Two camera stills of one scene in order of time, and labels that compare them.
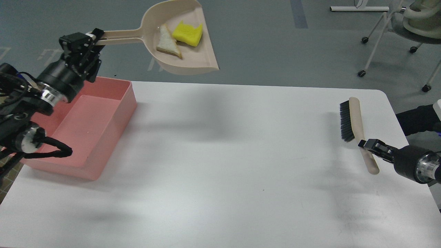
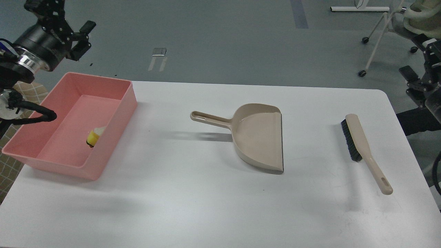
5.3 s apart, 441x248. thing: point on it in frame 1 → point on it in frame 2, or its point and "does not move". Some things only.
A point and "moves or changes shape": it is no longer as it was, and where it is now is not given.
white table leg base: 360,8 does not move
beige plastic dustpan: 195,59 → 257,133
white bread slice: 167,42 → 99,131
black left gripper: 60,81 → 49,42
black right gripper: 419,165 → 419,88
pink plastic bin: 90,124 does not move
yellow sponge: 187,34 → 92,139
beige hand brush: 351,127 moves or changes shape
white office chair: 418,21 does not move
